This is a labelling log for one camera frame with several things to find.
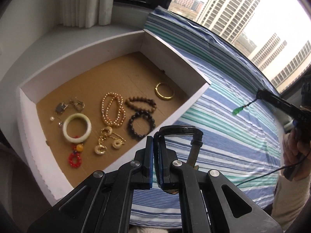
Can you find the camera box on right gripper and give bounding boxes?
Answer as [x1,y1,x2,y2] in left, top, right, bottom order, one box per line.
[301,81,311,108]

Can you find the left white fleece sleeve forearm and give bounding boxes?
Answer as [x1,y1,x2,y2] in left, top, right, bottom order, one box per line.
[129,226,168,233]

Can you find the pale green jade bangle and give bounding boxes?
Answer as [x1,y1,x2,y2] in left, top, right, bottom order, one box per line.
[62,113,92,144]

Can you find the silver earrings cluster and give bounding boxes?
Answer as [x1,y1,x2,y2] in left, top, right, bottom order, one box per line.
[50,98,85,127]

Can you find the white curtain left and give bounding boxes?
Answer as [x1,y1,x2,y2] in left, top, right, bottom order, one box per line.
[60,0,113,28]

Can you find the right white fleece sleeve forearm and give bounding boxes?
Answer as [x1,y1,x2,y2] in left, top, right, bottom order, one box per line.
[271,175,310,231]

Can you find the gold woven bangle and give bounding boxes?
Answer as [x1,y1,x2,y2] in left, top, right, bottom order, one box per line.
[155,82,175,100]

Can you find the dark bead bracelet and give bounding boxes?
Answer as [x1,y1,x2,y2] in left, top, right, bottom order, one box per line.
[128,111,156,142]

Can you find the striped blue green bedsheet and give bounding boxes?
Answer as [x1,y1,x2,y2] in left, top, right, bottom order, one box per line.
[128,6,286,228]

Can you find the white cardboard box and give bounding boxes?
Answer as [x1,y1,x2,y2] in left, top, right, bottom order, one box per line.
[17,30,211,204]

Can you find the gold ring chain necklace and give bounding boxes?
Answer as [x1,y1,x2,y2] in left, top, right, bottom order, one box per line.
[94,126,127,156]

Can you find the brown wooden bead bracelet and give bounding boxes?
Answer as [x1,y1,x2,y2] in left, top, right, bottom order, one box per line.
[124,96,157,114]

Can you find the red bead amber bracelet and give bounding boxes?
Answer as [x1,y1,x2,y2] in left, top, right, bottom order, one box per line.
[67,141,84,169]

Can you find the black cable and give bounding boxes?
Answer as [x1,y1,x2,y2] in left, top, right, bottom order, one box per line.
[237,150,311,187]

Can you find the person's right hand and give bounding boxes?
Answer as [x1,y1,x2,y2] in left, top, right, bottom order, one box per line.
[283,129,310,181]

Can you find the green jade pendant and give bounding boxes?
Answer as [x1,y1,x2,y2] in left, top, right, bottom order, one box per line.
[232,99,257,116]

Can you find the orange pearl bead necklace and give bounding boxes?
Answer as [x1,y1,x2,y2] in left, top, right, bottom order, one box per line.
[100,91,127,128]

